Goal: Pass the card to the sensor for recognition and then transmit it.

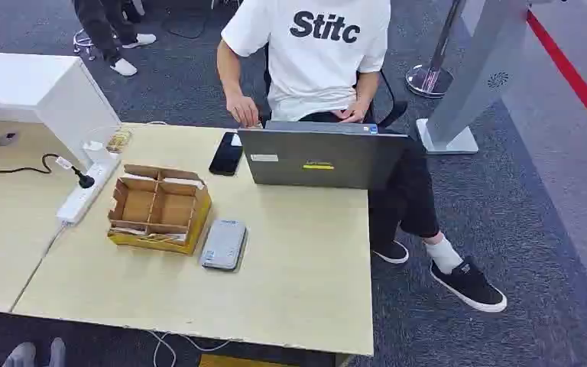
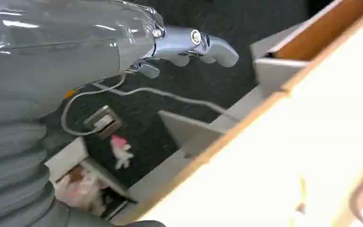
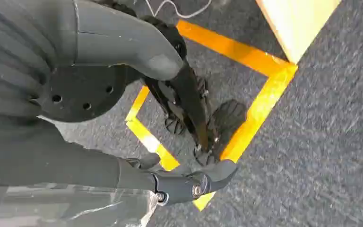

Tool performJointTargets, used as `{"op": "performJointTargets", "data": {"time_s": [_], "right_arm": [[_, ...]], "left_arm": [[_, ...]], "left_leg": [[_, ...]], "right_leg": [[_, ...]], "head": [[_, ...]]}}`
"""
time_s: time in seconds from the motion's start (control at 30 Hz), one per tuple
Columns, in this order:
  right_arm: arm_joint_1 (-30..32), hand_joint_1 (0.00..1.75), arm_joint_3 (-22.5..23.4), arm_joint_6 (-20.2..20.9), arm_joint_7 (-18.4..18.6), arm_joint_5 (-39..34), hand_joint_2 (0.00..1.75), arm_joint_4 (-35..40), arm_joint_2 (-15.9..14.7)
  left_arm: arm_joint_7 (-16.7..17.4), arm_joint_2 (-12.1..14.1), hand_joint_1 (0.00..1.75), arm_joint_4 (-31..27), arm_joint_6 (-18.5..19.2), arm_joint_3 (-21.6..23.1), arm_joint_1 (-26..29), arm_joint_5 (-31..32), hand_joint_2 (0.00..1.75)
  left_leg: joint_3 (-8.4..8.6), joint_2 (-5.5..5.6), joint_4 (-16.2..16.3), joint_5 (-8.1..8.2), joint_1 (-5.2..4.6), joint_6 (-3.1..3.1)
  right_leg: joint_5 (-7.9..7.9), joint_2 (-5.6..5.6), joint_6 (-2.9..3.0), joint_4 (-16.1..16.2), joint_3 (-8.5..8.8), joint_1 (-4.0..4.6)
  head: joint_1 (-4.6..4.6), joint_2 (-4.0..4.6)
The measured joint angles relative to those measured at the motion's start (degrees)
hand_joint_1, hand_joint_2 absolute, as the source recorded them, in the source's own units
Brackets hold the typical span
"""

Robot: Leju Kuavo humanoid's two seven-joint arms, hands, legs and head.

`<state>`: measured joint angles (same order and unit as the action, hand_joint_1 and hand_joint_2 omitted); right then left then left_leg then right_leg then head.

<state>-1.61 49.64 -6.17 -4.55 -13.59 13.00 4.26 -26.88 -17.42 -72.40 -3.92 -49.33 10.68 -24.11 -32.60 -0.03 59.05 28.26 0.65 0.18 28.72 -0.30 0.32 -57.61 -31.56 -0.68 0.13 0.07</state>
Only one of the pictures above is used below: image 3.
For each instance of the clear plastic bag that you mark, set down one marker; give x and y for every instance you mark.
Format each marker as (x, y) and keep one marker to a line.
(59, 206)

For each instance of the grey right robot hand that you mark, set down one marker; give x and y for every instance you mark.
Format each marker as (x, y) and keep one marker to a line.
(115, 34)

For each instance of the ribbed grey right robot arm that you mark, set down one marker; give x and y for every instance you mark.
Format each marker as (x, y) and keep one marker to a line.
(9, 53)

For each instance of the yellow floor tape square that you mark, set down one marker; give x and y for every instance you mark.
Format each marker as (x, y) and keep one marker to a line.
(263, 106)

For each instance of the black robot foot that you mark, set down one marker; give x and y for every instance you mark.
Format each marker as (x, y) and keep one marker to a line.
(230, 117)

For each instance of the pale wooden furniture piece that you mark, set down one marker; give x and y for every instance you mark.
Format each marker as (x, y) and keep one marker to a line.
(297, 25)

